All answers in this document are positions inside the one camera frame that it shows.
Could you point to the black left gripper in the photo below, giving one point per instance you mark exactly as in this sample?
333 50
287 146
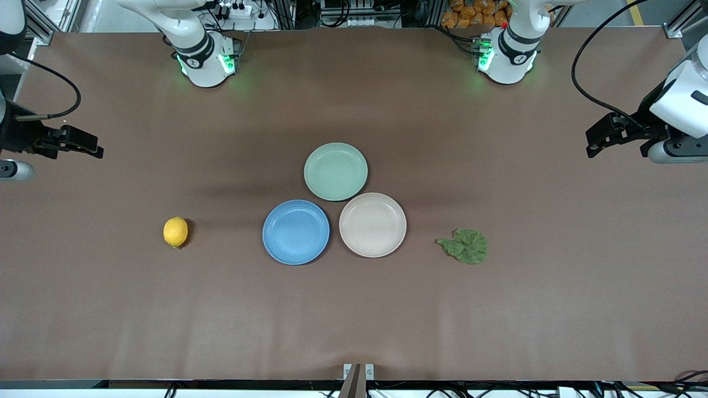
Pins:
643 125

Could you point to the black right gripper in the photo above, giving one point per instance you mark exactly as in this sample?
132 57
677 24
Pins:
17 137

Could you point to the yellow lemon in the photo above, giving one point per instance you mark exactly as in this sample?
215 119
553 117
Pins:
175 231

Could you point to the green lettuce leaf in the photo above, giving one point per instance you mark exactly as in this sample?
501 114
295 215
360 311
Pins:
467 246

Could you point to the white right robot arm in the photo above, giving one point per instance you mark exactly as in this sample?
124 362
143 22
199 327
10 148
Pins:
202 52

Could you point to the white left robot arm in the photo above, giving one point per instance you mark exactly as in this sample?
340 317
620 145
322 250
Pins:
506 55

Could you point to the bag of oranges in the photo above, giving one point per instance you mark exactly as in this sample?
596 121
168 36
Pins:
475 14

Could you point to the white power strip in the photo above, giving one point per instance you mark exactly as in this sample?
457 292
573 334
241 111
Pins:
235 9

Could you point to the blue round plate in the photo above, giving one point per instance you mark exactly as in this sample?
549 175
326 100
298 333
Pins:
296 232

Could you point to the beige round plate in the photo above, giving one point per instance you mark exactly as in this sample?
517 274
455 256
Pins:
373 225

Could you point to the green round plate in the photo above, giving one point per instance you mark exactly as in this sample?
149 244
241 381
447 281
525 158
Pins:
336 171

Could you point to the aluminium frame profile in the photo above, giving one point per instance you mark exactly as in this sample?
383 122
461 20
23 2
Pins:
683 22
40 22

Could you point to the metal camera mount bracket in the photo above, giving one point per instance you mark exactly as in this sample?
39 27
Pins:
358 378

